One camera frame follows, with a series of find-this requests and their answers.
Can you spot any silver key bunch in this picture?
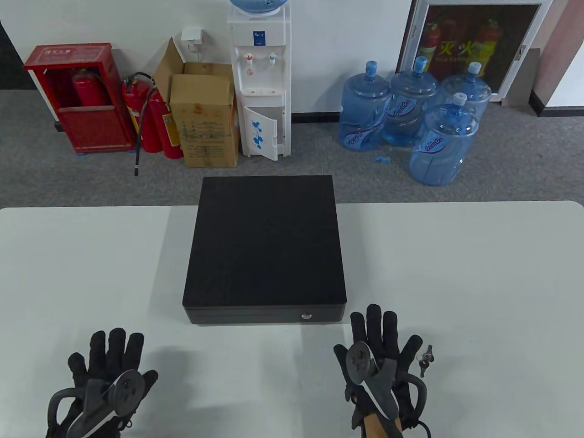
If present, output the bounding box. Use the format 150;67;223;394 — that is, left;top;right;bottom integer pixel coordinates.
417;345;434;378

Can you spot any grey right hand controller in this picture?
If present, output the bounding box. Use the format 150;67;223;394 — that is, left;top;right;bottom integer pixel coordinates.
344;342;428;432

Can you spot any black cash drawer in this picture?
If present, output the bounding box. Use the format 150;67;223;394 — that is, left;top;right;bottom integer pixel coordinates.
182;176;346;326

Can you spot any person's right forearm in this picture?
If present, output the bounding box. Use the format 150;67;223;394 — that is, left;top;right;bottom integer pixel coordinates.
362;412;404;438

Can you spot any white water dispenser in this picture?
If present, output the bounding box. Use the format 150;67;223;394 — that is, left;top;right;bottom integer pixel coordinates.
227;7;292;162

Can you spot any blue water jug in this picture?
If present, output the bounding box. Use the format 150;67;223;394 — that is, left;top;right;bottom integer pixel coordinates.
409;93;480;187
381;56;440;148
339;61;392;152
439;62;493;120

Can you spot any red fire extinguisher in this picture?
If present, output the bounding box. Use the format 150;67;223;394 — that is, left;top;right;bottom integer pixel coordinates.
149;89;184;160
121;72;164;177
72;68;110;108

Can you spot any grey left hand controller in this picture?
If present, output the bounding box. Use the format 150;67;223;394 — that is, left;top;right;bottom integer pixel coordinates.
47;369;146;437

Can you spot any brown cardboard box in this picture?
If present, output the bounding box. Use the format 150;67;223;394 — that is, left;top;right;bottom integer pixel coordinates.
153;37;240;169

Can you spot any person's left hand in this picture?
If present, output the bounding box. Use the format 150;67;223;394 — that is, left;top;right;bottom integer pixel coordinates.
45;328;159;438

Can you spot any blue dispenser water bottle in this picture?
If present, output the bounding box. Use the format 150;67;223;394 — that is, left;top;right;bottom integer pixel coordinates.
229;0;289;17

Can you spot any white framed wall fire cabinet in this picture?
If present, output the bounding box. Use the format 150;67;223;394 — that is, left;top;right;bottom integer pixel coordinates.
395;0;553;104

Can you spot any grey hand controller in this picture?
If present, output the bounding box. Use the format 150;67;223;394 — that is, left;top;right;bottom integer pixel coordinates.
344;342;428;432
47;369;146;437

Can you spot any white wall socket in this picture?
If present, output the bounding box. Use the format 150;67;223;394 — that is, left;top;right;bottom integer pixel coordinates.
181;28;204;53

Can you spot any red fire extinguisher cabinet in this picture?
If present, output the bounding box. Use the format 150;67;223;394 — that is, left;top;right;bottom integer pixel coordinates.
24;43;136;156

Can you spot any person's right hand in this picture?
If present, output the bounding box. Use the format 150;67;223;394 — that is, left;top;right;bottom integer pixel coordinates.
333;304;430;438

